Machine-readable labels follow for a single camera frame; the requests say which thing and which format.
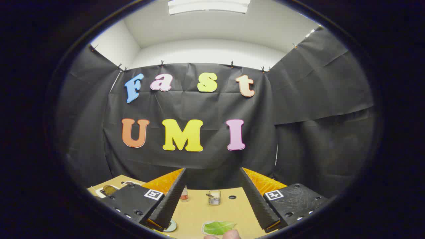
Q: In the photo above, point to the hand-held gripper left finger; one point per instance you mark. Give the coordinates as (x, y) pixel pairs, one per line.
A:
(172, 202)

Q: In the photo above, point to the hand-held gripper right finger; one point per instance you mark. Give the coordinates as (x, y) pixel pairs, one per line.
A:
(255, 202)

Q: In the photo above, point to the green lettuce leaf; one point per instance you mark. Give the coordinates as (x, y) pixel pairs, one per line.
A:
(219, 227)

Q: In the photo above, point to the brown toast slice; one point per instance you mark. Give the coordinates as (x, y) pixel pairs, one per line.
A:
(109, 190)

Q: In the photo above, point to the clear plastic bottle red cap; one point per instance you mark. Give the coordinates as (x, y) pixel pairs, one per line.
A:
(184, 196)

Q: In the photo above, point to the white square plate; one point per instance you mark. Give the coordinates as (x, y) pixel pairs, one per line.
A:
(203, 228)

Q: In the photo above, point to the white toaster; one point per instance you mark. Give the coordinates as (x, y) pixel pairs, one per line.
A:
(99, 192)

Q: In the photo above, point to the black backdrop cloth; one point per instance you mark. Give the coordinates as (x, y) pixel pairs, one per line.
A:
(206, 109)

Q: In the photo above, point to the ceiling light panel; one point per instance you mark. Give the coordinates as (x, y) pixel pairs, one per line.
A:
(209, 6)

